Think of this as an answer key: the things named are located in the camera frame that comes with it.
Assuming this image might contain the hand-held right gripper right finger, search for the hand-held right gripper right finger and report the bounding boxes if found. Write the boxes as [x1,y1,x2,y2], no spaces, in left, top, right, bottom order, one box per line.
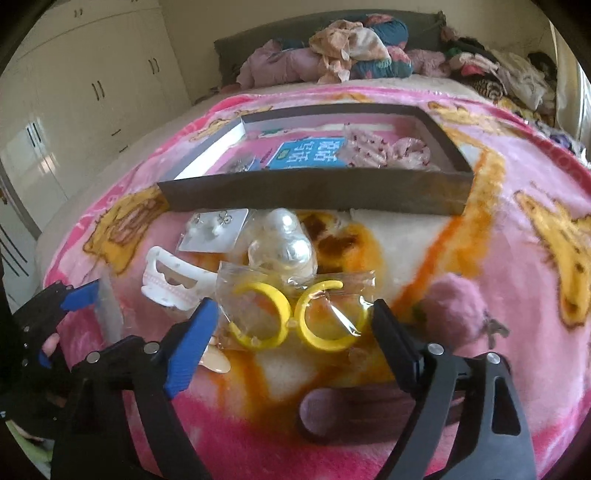
[372,299,539,480]

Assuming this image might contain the pink garment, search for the pink garment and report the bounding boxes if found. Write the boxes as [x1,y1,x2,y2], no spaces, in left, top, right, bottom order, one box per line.
[406,46,451,78]

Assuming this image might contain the pearl balls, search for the pearl balls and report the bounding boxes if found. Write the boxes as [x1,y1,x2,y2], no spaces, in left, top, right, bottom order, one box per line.
[247,208,319,282]

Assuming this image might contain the beige hair clip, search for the beige hair clip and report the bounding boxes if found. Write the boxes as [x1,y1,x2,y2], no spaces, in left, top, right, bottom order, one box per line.
[198,337,232,374]

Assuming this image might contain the clear plastic bag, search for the clear plastic bag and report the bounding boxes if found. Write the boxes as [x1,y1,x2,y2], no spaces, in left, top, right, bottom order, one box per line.
[95,276,124,344]

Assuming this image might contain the pink printed blanket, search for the pink printed blanket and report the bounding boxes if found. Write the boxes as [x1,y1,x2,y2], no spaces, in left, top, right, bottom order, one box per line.
[34,83,591,480]

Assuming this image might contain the blue booklet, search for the blue booklet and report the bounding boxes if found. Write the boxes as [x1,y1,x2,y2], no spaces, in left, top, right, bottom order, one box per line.
[268,137,352,169]

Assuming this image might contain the small clear packet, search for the small clear packet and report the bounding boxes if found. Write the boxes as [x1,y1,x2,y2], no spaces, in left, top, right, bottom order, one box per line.
[225,154,262,175]

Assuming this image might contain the peach floral garment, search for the peach floral garment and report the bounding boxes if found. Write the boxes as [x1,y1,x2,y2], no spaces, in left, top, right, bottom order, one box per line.
[308,23,391,84]

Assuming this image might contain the cream curtain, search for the cream curtain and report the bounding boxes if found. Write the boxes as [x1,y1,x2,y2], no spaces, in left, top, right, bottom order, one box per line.
[549,23,591,162]

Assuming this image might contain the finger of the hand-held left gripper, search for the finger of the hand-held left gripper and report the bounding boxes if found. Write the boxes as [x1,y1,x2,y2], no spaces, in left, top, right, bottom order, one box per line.
[21,330,70,370]
[11,279,101,333]

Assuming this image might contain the mauve hair ring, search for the mauve hair ring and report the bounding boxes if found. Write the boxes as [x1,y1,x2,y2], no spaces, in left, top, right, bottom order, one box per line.
[298,385,428,446]

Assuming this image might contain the pile of mixed clothes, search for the pile of mixed clothes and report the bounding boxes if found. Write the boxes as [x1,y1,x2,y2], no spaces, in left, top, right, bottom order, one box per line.
[438,36,561,127]

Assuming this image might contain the cream wardrobe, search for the cream wardrobe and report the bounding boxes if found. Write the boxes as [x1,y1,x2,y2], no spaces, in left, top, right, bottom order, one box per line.
[0,0,192,241]

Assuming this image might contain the white hair claw clip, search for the white hair claw clip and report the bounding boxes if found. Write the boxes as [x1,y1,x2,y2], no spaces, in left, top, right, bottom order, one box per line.
[141,247,218,312]

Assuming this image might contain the yellow hoop earrings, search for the yellow hoop earrings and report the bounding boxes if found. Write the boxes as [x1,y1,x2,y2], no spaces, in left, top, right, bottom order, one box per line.
[217,261,377,358]

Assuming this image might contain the dark green headboard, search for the dark green headboard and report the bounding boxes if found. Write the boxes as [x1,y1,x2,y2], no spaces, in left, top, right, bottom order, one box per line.
[213,11,446,86]

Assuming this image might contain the dark floral quilt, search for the dark floral quilt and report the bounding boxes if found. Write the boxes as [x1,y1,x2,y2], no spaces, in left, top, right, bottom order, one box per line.
[323,13,414,80]

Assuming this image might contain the pink floral quilt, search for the pink floral quilt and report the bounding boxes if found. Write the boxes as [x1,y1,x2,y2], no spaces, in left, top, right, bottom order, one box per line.
[236,41,326,88]

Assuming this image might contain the pink pom-pom hair tie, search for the pink pom-pom hair tie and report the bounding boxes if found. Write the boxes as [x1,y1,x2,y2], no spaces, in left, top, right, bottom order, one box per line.
[420,272,509,349]

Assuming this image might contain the brown cardboard box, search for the brown cardboard box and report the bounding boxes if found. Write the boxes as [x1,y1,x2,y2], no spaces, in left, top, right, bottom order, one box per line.
[157,104,474,217]

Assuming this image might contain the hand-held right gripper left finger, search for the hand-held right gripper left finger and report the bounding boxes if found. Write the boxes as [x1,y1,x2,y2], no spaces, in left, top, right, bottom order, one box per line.
[50,298,220,480]

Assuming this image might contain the pink scrunchie in clear bag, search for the pink scrunchie in clear bag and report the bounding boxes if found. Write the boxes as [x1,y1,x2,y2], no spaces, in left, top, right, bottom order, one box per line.
[344,127,432,168]

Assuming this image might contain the white earring card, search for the white earring card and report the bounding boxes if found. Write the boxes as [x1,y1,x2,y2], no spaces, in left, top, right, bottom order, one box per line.
[178,209,250,254]

